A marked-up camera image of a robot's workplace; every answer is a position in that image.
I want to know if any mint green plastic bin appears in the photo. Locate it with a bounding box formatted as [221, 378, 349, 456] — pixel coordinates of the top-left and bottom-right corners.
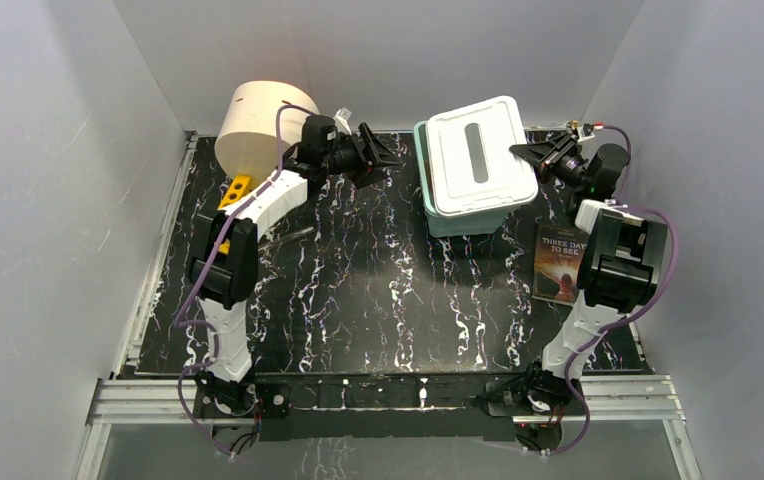
[413, 121, 517, 238]

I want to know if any clear glass test tube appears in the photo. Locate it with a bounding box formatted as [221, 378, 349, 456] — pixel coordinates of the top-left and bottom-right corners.
[258, 227, 316, 252]

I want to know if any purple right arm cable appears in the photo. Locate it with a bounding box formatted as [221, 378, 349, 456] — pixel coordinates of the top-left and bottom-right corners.
[554, 123, 683, 457]

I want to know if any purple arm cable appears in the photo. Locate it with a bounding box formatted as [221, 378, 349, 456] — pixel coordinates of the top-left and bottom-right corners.
[554, 123, 683, 457]
[175, 103, 317, 458]

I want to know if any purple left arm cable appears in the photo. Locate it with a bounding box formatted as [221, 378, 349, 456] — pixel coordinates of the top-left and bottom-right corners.
[175, 103, 317, 458]

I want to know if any brown paperback book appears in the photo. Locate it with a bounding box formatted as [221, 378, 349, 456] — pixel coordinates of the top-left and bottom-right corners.
[533, 223, 589, 306]

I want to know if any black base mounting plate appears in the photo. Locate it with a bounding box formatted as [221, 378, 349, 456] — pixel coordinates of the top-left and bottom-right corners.
[194, 372, 583, 445]

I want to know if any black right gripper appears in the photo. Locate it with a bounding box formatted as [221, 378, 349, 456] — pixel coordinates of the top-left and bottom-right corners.
[508, 132, 589, 190]

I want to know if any white rectangular bin lid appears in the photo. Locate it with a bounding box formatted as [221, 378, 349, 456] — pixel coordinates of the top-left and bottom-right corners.
[425, 95, 539, 217]

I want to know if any aluminium frame rail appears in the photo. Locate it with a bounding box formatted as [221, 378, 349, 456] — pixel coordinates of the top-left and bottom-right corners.
[87, 375, 686, 426]

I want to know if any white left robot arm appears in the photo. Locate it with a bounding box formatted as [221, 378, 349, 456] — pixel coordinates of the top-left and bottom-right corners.
[183, 115, 402, 416]

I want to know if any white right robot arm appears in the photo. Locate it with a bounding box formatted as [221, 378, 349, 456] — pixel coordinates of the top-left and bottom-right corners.
[509, 133, 669, 414]

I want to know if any yellow test tube rack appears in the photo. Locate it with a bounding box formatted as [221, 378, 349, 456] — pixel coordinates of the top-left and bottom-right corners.
[217, 174, 255, 232]

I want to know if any beige cylindrical container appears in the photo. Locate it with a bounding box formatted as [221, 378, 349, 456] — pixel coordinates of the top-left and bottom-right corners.
[214, 80, 319, 189]

